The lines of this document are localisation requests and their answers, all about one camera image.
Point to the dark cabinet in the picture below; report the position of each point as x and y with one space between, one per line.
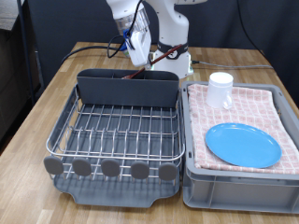
12 77

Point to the white plastic mug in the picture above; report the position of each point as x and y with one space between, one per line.
218 93

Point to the dark gray utensil holder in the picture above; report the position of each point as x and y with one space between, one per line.
127 90

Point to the blue plastic plate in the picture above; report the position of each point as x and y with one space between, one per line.
246 146

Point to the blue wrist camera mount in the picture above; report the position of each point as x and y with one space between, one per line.
127 39

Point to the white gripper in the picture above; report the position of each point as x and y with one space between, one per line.
140 46

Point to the pink checked cloth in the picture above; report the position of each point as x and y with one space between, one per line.
249 115

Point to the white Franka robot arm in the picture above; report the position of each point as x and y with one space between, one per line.
173 28

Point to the black metal pole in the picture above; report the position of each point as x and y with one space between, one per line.
26 46

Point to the gray plastic drain tray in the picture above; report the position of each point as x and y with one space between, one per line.
118 196

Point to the gray plastic crate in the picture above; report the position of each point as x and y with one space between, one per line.
236 193

